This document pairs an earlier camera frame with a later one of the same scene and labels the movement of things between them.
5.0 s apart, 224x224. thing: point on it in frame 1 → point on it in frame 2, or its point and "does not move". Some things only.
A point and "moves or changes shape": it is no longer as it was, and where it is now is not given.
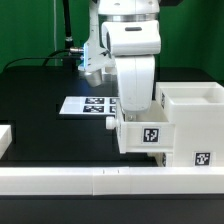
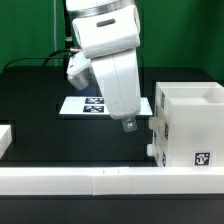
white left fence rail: [5, 138] does not move
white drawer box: [143, 132] moves or changes shape
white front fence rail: [111, 181] does not move
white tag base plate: [89, 105] does not move
